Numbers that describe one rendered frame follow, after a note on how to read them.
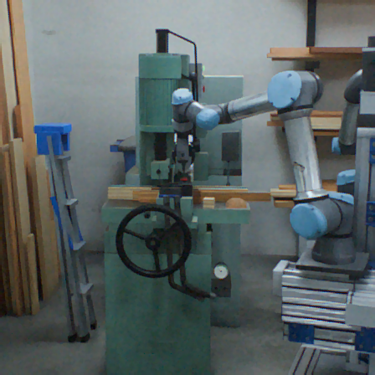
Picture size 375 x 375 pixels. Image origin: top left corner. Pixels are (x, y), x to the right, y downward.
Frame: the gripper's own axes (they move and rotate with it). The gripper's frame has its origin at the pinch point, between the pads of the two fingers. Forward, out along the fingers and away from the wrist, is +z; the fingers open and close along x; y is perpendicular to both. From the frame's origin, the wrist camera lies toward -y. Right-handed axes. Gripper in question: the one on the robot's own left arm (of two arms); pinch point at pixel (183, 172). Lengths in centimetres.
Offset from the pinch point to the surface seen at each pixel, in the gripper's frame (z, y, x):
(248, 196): 19.5, 7.9, -26.5
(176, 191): 2.1, -9.5, 2.7
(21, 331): 134, 22, 95
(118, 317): 54, -30, 27
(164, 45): -29, 50, 10
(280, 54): 55, 193, -56
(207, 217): 16.7, -8.4, -9.3
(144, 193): 16.6, 5.5, 17.2
